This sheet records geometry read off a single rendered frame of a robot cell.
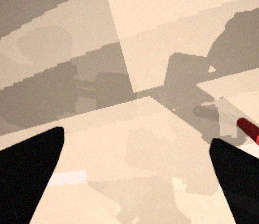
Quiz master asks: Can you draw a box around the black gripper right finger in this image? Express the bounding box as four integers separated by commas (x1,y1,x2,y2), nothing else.
209,138,259,224

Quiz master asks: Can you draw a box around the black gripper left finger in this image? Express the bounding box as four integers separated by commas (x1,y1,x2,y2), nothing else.
0,127,65,224

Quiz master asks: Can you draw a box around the dark red peg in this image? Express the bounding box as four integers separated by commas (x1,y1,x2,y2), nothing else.
237,118,259,146

